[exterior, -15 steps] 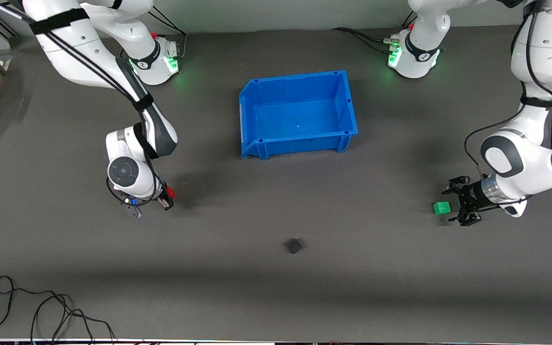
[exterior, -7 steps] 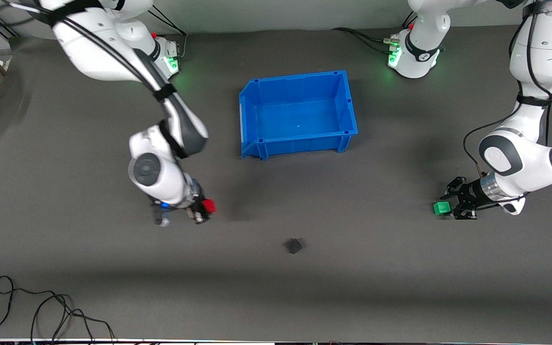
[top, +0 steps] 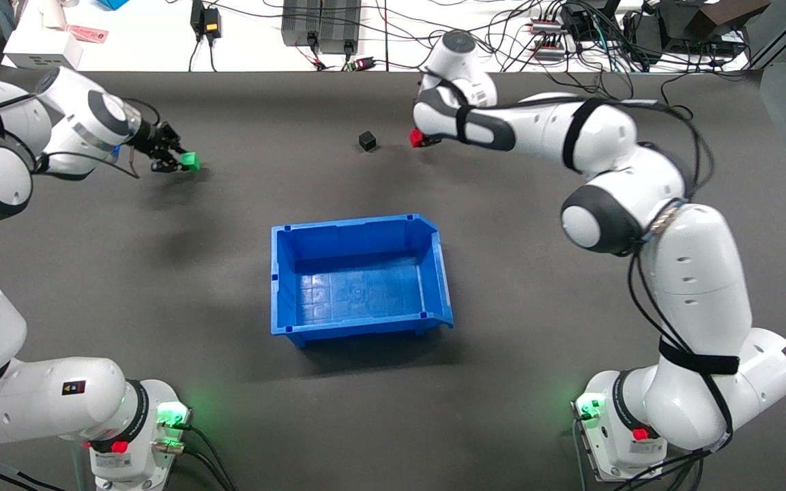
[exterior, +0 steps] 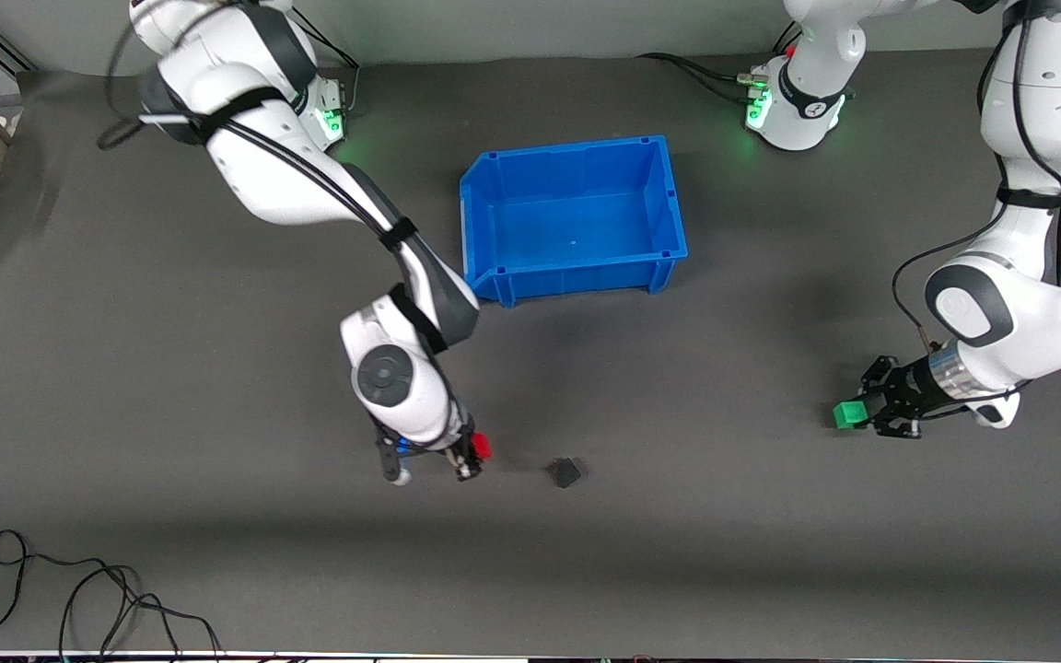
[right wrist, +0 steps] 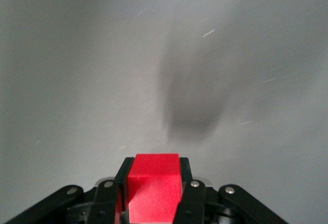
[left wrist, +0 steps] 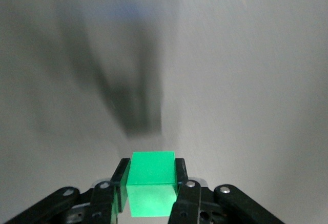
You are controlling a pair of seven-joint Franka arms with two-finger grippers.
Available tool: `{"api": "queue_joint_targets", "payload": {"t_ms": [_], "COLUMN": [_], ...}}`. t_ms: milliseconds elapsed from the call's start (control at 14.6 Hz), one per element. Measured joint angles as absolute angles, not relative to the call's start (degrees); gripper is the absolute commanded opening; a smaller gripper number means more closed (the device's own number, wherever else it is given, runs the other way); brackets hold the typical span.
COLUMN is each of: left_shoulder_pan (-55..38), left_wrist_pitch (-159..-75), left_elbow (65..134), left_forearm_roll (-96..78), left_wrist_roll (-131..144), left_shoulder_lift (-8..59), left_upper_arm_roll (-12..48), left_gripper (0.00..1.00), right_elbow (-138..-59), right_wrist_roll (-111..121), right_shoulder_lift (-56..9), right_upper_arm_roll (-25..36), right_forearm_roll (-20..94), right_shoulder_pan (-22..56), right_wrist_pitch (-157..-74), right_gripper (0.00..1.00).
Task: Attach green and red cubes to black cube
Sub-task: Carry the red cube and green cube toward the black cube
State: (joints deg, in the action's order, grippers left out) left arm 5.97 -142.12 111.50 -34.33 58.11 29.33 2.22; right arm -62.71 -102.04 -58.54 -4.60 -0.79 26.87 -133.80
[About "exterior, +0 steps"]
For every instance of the small red cube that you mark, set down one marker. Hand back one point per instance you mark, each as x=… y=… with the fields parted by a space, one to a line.
x=483 y=447

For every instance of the small black cube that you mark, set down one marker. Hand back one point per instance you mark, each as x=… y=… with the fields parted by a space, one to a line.
x=565 y=472

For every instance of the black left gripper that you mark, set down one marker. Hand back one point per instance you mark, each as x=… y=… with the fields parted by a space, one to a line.
x=911 y=393

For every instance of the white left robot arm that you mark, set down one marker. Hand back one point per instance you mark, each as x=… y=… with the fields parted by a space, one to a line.
x=1028 y=313

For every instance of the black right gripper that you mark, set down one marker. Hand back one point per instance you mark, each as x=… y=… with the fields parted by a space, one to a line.
x=462 y=448

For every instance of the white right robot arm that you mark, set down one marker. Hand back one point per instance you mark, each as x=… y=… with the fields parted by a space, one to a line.
x=402 y=387

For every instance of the blue plastic storage bin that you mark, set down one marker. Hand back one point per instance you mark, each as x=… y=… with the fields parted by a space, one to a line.
x=577 y=221

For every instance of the small green cube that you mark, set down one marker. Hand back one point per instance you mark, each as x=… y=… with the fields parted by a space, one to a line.
x=848 y=414

